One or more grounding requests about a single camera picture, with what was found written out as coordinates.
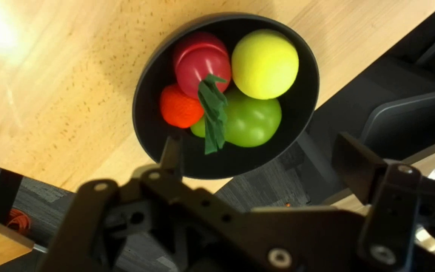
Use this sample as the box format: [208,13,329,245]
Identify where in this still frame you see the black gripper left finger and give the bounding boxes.
[38,133,299,272]

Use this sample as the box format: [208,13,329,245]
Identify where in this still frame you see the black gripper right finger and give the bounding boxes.
[331,132,435,272]

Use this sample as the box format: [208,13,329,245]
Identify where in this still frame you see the red tomato toy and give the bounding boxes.
[159,82,207,130]

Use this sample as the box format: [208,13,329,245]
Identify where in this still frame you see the green pear toy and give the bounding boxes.
[189,85,284,150]

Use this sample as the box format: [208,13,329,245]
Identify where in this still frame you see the red strawberry toy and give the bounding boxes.
[171,31,233,156]

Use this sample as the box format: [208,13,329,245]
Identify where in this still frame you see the yellow lemon toy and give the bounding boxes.
[230,28,301,102]

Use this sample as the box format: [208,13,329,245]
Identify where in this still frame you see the black mesh office chair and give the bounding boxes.
[358,55,435,164]

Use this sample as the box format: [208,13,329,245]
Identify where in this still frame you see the small black bowl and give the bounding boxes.
[131,13,322,180]

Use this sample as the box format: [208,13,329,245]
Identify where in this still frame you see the small red floor object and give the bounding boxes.
[4,207,33,235]

